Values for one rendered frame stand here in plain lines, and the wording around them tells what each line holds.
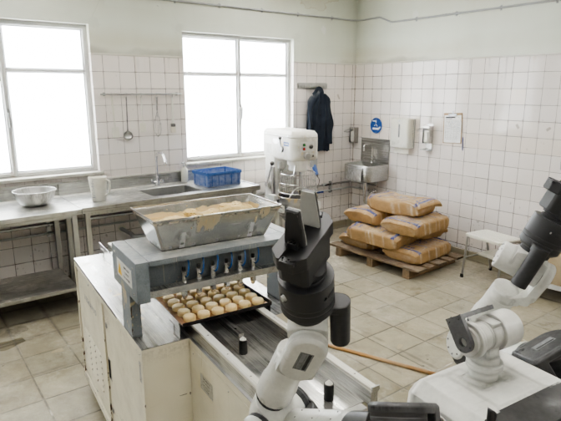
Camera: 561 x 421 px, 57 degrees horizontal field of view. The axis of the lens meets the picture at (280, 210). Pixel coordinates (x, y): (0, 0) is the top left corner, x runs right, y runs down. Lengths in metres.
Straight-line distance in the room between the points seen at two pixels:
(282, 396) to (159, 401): 1.24
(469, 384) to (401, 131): 5.25
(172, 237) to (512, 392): 1.37
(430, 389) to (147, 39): 4.64
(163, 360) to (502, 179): 4.21
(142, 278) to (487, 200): 4.32
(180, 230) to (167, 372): 0.56
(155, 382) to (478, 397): 1.43
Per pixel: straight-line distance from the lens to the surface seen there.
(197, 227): 2.02
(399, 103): 6.29
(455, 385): 0.99
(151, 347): 2.07
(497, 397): 0.98
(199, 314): 2.10
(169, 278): 2.08
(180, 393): 2.21
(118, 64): 5.11
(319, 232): 0.75
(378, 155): 6.51
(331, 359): 1.81
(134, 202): 4.43
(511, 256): 1.24
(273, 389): 0.98
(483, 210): 5.73
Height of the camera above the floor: 1.79
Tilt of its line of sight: 13 degrees down
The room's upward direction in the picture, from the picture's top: straight up
